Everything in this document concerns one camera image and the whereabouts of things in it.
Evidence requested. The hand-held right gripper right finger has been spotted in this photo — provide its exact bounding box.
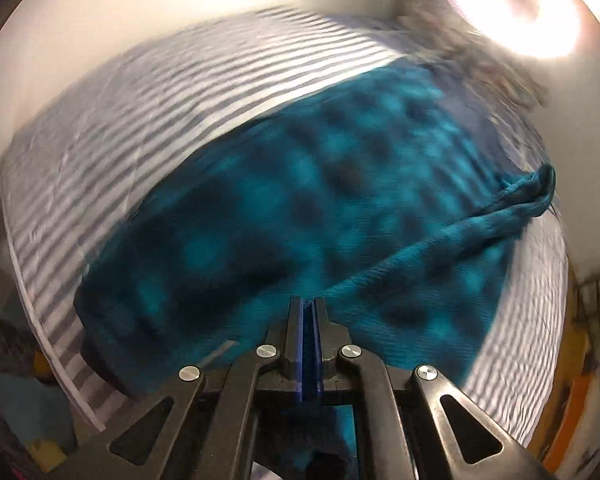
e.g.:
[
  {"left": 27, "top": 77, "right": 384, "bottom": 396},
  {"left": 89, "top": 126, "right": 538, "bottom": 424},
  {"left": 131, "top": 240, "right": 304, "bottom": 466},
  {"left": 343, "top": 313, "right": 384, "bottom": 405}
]
[{"left": 311, "top": 296, "right": 556, "bottom": 480}]

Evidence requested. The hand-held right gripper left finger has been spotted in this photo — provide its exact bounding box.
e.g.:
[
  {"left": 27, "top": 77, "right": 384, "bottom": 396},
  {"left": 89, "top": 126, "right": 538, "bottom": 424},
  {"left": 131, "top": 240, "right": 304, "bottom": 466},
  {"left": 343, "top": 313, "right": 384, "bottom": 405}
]
[{"left": 55, "top": 296, "right": 307, "bottom": 480}]

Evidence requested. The teal plaid fleece shirt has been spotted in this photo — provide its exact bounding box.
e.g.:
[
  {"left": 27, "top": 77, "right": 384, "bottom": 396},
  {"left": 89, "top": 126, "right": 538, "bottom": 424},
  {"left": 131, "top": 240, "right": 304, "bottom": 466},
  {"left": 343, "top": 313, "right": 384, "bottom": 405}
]
[{"left": 72, "top": 62, "right": 558, "bottom": 480}]

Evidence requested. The black clothes rack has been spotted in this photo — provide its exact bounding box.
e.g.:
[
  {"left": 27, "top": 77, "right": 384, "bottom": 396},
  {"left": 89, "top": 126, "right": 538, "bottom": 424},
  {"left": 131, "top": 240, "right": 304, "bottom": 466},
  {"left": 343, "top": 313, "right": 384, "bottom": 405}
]
[{"left": 575, "top": 272, "right": 600, "bottom": 376}]

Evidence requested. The orange bench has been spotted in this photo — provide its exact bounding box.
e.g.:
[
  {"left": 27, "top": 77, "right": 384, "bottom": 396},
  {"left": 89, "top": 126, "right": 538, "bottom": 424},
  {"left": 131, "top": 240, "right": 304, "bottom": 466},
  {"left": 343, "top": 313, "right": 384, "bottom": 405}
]
[{"left": 540, "top": 270, "right": 600, "bottom": 476}]

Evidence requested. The grey white striped blanket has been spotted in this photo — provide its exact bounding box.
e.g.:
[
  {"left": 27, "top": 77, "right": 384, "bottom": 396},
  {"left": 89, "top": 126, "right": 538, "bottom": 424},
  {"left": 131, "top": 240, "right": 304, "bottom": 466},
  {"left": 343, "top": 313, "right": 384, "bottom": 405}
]
[{"left": 0, "top": 5, "right": 571, "bottom": 448}]

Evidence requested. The rolled floral quilt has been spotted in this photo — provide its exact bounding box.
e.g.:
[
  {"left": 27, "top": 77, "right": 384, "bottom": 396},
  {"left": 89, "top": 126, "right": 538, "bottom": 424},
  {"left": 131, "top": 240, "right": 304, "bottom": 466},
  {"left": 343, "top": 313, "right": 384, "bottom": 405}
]
[{"left": 395, "top": 0, "right": 551, "bottom": 111}]

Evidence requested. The white ring light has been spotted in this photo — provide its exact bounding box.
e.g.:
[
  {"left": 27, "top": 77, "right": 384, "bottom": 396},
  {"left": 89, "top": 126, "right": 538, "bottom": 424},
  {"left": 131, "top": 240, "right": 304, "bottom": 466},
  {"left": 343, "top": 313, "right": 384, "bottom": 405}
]
[{"left": 437, "top": 0, "right": 581, "bottom": 58}]

